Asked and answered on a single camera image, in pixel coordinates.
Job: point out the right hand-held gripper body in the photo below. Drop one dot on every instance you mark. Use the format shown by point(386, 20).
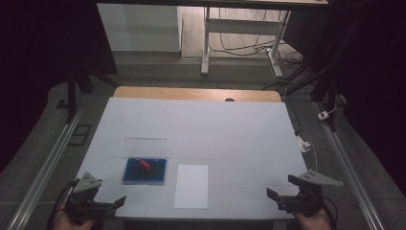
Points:
point(303, 199)

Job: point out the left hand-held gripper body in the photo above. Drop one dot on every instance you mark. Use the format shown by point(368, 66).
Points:
point(86, 199)

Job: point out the blue box with clear lid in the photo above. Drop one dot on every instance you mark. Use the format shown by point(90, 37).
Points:
point(145, 174)

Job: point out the red stamp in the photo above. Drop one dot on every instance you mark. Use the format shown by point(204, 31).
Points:
point(145, 165)

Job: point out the person's right hand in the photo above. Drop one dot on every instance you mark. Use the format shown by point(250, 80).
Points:
point(314, 222)

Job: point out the person's left hand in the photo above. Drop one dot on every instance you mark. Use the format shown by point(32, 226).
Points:
point(65, 220)

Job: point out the white plug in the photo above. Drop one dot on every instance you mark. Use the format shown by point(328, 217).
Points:
point(323, 115)

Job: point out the white paper sheet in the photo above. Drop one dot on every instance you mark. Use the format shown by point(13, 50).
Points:
point(191, 187)

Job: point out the black metal stand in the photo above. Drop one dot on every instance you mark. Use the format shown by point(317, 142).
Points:
point(328, 96)
point(72, 96)

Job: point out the white table cover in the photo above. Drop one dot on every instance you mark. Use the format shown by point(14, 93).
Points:
point(207, 127)

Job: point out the small black floor plate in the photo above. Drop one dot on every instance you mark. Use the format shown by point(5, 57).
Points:
point(62, 104)

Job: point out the wooden table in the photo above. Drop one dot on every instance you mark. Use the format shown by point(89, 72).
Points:
point(191, 93)

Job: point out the white panel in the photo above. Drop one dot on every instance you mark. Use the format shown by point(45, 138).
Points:
point(137, 27)

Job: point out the aluminium rail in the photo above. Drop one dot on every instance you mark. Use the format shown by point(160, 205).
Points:
point(348, 159)
point(48, 166)

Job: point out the black floor frame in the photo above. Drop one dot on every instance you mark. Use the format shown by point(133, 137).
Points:
point(72, 140)

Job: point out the white desk frame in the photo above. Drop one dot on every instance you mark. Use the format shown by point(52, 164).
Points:
point(242, 27)

